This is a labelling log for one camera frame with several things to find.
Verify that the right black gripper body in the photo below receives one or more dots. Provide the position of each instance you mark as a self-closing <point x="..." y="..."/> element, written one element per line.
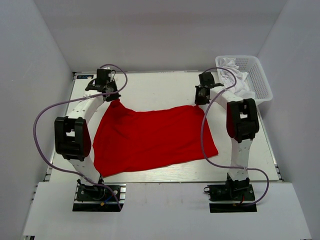
<point x="199" y="91"/>

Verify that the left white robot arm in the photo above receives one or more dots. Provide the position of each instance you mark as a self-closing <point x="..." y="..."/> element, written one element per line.
<point x="71" y="132"/>

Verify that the blue label sticker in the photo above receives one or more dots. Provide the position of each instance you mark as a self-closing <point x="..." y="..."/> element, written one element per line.
<point x="85" y="76"/>

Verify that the white crumpled t shirt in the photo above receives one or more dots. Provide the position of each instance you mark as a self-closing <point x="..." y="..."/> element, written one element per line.
<point x="241" y="89"/>

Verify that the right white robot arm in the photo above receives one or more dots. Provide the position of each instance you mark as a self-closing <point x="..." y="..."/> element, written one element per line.
<point x="242" y="123"/>

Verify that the white plastic basket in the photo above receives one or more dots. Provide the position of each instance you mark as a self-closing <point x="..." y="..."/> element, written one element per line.
<point x="256" y="79"/>

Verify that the red t shirt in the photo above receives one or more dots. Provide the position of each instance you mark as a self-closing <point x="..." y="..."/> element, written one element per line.
<point x="132" y="141"/>

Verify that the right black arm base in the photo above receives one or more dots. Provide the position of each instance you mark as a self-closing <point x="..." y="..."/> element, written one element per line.
<point x="231" y="197"/>

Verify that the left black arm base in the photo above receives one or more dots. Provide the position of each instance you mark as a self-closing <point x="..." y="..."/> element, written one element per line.
<point x="92" y="198"/>

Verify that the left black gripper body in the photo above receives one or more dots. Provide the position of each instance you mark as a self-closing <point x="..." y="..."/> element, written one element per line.
<point x="113" y="86"/>

